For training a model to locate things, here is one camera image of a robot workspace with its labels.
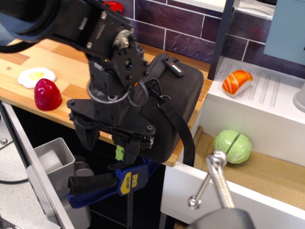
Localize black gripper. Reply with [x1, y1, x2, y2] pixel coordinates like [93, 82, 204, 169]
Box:
[67, 98, 156, 165]

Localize green zipper pull tab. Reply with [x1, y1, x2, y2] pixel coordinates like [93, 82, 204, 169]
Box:
[115, 145, 125, 161]

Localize black zipper case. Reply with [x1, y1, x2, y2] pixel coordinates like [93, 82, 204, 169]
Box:
[137, 53, 204, 166]

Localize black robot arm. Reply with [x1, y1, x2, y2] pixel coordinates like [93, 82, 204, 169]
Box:
[0, 0, 156, 165]

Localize grey metal bin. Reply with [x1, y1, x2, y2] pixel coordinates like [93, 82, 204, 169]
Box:
[34, 138, 91, 229]

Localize blue Irwin bar clamp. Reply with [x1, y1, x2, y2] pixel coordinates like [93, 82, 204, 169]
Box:
[67, 158, 159, 229]

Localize dark red toy pepper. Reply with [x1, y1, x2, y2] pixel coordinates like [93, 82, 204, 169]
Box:
[34, 78, 62, 111]

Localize toy fried egg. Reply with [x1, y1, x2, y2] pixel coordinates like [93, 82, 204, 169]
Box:
[18, 67, 56, 89]

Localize green toy cabbage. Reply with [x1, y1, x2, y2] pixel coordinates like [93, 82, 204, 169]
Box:
[213, 129, 252, 164]

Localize red-lidded peanut jar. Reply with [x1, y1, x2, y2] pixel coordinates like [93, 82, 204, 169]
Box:
[103, 1, 124, 15]

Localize toy salmon sushi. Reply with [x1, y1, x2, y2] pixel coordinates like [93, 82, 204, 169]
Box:
[222, 70, 254, 97]

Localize white dish rack counter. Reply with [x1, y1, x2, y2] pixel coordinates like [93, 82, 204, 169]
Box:
[201, 58, 305, 166]

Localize white drawer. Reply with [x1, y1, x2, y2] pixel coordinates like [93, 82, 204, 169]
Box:
[161, 129, 305, 229]

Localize grey cylindrical cup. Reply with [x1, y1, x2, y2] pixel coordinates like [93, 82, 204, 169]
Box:
[293, 83, 305, 113]

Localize light blue panel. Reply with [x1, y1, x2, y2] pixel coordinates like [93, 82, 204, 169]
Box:
[264, 0, 305, 65]

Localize black carry strap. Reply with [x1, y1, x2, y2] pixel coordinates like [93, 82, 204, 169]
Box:
[145, 78, 196, 167]

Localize black floor cable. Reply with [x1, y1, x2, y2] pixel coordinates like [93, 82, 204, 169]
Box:
[0, 177, 29, 185]

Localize metal clamp screw handle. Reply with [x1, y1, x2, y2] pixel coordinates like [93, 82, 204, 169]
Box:
[187, 150, 257, 229]

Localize dark grey shelf post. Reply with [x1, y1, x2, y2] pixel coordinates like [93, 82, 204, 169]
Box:
[208, 0, 235, 81]

